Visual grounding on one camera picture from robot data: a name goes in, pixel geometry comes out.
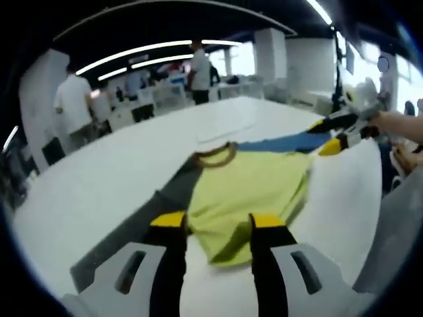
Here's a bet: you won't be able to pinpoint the ceiling light strips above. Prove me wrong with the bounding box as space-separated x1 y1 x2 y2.
3 0 333 149

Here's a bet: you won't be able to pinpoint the black cabinet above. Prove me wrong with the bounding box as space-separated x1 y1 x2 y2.
42 136 66 166

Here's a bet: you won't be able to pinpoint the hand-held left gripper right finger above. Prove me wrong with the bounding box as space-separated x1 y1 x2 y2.
249 213 369 317

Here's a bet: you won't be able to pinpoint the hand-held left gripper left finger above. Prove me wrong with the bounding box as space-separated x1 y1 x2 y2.
61 211 189 317

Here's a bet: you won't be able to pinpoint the black monitor stand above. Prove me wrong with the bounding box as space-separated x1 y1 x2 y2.
332 31 345 115

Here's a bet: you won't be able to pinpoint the yellow blue grey garment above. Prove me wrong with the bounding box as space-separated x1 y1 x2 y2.
69 130 333 294

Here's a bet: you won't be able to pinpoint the hanging monitor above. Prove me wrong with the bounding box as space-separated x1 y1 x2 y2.
335 29 357 76

